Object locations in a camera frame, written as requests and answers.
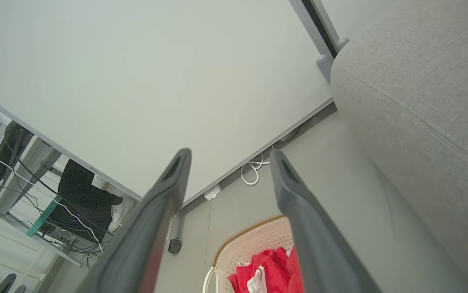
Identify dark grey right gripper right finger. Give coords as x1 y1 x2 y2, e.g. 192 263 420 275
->
269 149 381 293

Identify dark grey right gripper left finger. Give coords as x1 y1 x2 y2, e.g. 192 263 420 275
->
75 148 192 293

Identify red and white garment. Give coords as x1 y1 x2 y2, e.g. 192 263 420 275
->
229 244 304 293

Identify grey fabric sofa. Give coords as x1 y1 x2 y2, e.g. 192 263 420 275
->
331 0 468 293

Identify grey partition leg with caster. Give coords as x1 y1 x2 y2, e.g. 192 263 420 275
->
164 210 184 245

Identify white sneaker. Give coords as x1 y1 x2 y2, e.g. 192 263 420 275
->
108 197 136 232

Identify cream plastic laundry basket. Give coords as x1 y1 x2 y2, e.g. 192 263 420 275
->
202 214 305 293

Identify person's legs black trousers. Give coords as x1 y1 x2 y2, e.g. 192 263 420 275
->
39 159 124 245

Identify large white partition panel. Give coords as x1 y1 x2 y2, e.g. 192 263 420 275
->
0 0 335 208

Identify dark grey chair armrest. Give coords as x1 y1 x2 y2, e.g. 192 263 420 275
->
0 273 27 293

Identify black computer case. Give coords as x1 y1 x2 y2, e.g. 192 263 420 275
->
0 121 35 197

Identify coiled white power cable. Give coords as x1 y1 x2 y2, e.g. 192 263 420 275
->
240 153 272 186

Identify black cable bundle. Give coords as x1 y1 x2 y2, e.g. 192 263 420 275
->
0 134 112 263

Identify grey metal desk frame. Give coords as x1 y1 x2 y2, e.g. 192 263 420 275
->
0 134 84 267

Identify thin white cable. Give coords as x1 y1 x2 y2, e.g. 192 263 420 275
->
0 116 105 255

